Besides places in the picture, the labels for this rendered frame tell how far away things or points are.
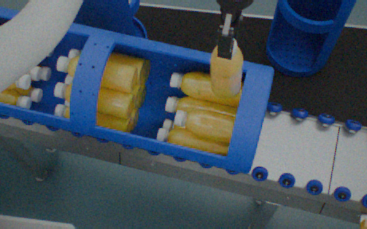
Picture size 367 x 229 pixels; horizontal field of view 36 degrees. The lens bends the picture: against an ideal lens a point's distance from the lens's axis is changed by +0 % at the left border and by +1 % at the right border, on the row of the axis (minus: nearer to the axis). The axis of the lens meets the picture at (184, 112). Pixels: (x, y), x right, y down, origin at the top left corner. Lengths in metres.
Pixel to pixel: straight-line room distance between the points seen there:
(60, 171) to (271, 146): 1.26
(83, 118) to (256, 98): 0.43
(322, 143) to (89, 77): 0.69
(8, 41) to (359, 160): 1.16
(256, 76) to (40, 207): 1.48
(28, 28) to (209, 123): 0.75
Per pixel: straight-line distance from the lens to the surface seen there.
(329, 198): 1.61
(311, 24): 2.17
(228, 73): 1.19
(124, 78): 1.41
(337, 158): 1.65
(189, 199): 2.52
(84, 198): 2.56
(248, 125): 1.33
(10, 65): 0.73
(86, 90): 1.38
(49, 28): 0.74
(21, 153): 2.27
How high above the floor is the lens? 2.46
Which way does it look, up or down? 69 degrees down
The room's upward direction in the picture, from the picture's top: 3 degrees counter-clockwise
